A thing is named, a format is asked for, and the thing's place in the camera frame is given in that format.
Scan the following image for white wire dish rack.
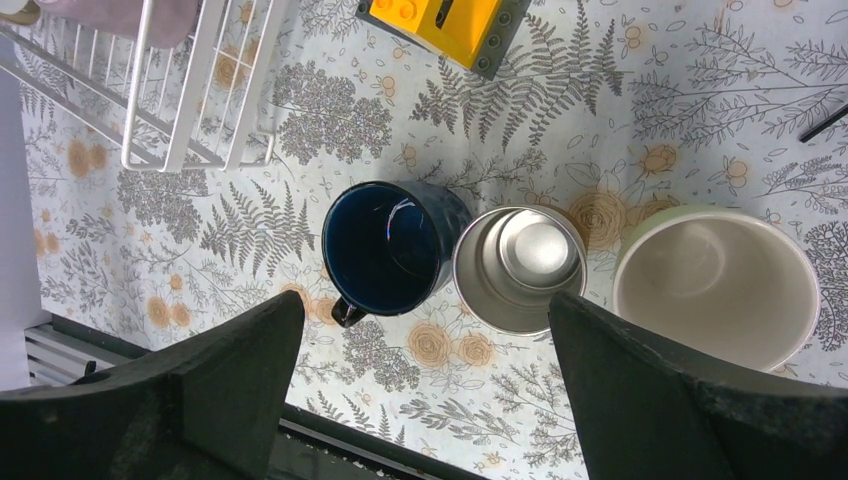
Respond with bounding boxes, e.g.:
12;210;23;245
1;1;292;172

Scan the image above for grey lego baseplate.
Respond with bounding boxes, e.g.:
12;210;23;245
355;0;533;82

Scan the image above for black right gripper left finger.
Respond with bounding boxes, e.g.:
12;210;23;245
1;291;305;479

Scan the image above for yellow lego block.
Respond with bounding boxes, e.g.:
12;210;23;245
368;0;508;71

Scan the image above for mauve pink cup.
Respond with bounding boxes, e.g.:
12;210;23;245
36;0;199;49

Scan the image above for light green mug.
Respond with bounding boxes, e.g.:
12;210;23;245
610;205;821;372

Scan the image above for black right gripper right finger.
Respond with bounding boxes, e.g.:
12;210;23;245
549;292;847;479

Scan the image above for dark blue mug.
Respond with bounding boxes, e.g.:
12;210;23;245
321;181;472;328

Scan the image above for floral table mat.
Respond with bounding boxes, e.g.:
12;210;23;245
16;0;848;480

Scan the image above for cream brown steel tumbler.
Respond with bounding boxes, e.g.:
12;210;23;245
452;205;588;336

